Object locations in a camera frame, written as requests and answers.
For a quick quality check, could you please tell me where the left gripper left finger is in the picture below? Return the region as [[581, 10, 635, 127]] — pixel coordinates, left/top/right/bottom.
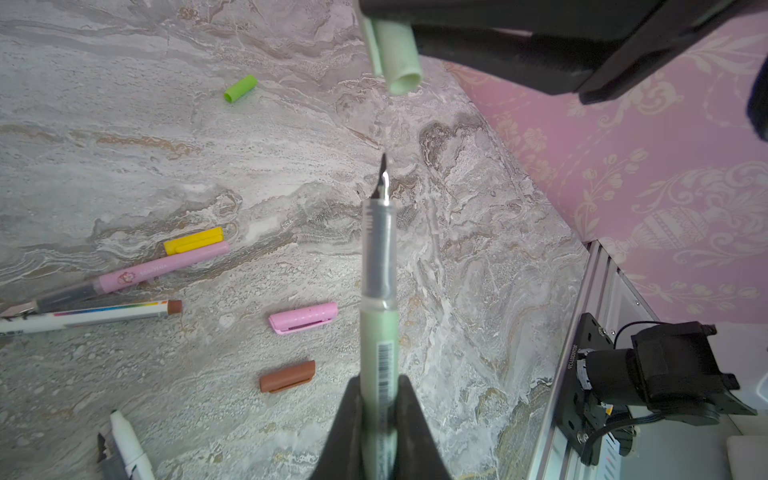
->
[[310, 377, 363, 480]]

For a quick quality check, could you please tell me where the aluminium front rail frame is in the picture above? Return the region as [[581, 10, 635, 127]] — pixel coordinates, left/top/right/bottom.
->
[[527, 239, 768, 480]]

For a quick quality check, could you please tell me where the yellow pen cap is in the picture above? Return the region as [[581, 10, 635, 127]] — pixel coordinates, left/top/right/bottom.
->
[[163, 227, 224, 256]]

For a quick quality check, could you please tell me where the white pen brown tip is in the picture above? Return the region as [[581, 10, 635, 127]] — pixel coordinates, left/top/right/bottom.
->
[[1, 300, 183, 337]]

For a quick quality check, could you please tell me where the pale green fountain pen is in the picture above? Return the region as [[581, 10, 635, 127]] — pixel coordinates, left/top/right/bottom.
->
[[360, 156, 400, 479]]

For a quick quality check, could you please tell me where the bright green pen cap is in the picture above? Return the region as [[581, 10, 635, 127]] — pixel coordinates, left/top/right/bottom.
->
[[223, 75, 258, 104]]

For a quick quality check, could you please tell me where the brown pen cap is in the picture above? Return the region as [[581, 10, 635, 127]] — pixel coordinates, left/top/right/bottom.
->
[[259, 360, 316, 393]]

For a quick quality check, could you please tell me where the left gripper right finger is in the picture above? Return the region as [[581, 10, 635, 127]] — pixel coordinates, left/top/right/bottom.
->
[[394, 375, 451, 480]]

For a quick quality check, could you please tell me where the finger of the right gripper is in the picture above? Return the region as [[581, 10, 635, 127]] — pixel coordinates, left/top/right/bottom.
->
[[360, 0, 767, 104]]

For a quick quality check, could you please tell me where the pale green pen cap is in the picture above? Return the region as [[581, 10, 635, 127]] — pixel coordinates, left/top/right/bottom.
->
[[354, 1, 423, 96]]

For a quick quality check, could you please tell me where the white pen green tip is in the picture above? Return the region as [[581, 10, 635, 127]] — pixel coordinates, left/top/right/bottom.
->
[[110, 410, 155, 480]]

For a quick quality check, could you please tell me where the pink fountain pen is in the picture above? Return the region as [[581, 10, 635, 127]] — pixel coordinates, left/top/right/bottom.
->
[[1, 241, 230, 318]]

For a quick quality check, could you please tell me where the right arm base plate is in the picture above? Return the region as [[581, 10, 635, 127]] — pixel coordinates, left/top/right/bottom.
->
[[554, 312, 630, 457]]

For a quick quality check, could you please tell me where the pink pen cap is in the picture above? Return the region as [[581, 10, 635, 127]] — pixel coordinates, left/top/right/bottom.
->
[[268, 302, 339, 335]]

